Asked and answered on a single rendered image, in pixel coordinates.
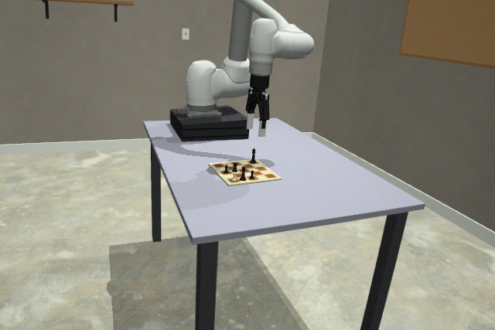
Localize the chessboard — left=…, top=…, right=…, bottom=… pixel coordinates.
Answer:
left=209, top=159, right=282, bottom=186

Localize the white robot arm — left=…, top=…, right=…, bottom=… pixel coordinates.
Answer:
left=178, top=0, right=314, bottom=118

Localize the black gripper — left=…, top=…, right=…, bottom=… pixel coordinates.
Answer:
left=245, top=74, right=270, bottom=137

